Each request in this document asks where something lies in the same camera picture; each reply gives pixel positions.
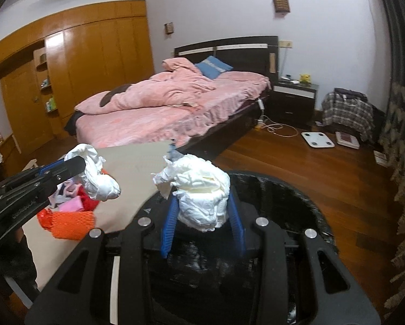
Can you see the plaid clothes pile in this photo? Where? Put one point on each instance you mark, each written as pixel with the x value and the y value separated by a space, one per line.
pixel 350 109

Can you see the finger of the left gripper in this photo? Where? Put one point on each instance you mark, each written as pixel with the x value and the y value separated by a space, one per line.
pixel 62 170

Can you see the pink quilt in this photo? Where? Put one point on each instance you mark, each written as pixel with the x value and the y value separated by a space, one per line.
pixel 181 83

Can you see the yellow plush toy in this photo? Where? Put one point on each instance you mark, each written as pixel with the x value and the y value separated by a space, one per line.
pixel 305 78

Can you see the right wall lamp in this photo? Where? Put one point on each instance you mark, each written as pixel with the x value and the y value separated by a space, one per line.
pixel 281 6

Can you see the black clothing on bed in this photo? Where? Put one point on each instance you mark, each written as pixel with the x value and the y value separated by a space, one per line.
pixel 70 126

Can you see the wall lamp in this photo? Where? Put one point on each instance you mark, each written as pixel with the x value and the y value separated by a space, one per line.
pixel 281 6
pixel 169 28

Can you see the book on floor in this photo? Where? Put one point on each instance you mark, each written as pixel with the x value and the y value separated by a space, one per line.
pixel 347 140

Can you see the small white stool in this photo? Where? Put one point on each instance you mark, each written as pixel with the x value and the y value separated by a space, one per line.
pixel 32 164

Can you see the red cloth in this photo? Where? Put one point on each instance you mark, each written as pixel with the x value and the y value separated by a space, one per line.
pixel 87 203

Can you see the small white tissue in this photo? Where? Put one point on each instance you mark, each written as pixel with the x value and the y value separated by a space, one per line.
pixel 97 184

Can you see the pink face mask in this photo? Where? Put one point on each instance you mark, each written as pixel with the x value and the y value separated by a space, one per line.
pixel 73 205

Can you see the wooden wardrobe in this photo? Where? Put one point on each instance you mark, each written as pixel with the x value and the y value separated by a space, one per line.
pixel 52 64

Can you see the dark bedside table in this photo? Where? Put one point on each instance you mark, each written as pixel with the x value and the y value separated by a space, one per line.
pixel 293 104

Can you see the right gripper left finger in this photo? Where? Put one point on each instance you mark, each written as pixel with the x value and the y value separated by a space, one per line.
pixel 168 230

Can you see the black trash bin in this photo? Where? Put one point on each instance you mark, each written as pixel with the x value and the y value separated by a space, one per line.
pixel 205 279

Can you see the blue pillow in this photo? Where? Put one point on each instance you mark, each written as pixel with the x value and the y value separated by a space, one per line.
pixel 211 67

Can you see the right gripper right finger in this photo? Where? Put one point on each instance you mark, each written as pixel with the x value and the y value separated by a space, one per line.
pixel 236 221

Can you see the white bathroom scale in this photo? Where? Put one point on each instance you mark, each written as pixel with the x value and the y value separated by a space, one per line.
pixel 317 140

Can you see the orange foam net wrap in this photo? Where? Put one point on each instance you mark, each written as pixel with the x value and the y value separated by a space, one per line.
pixel 72 226

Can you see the large white tissue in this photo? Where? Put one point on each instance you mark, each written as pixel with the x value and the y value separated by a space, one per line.
pixel 201 188

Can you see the left wall lamp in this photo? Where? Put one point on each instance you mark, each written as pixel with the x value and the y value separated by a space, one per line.
pixel 169 28

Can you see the bed with dark headboard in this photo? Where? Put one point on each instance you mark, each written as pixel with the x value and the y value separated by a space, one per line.
pixel 222 116

